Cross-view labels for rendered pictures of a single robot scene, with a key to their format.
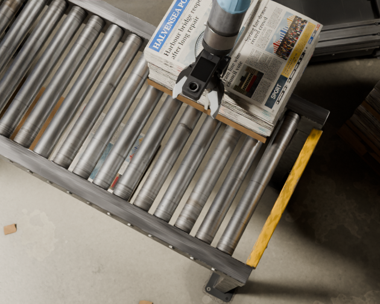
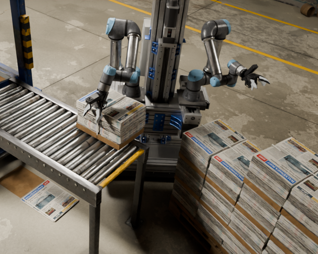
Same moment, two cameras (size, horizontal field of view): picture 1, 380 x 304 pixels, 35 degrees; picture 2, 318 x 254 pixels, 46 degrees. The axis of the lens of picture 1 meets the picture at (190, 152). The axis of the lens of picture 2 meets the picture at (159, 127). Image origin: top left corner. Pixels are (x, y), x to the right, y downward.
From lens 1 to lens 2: 147 cm
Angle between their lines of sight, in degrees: 38
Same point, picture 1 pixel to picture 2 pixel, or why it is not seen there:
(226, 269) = (89, 187)
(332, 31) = (168, 160)
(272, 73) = (123, 113)
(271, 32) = (126, 104)
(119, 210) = (49, 162)
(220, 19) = (103, 76)
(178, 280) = not seen: outside the picture
